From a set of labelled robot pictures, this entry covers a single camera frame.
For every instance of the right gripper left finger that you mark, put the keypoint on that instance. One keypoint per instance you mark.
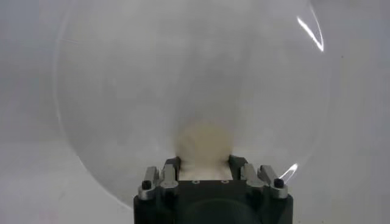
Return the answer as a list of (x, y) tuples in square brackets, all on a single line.
[(158, 184)]

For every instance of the white round plate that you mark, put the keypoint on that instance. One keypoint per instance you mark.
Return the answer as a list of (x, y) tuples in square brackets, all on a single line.
[(122, 91)]

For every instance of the white steamed baozi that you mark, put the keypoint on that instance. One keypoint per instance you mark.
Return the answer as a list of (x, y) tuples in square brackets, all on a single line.
[(204, 143)]

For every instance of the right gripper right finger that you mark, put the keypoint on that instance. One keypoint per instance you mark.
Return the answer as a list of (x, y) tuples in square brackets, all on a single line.
[(265, 182)]

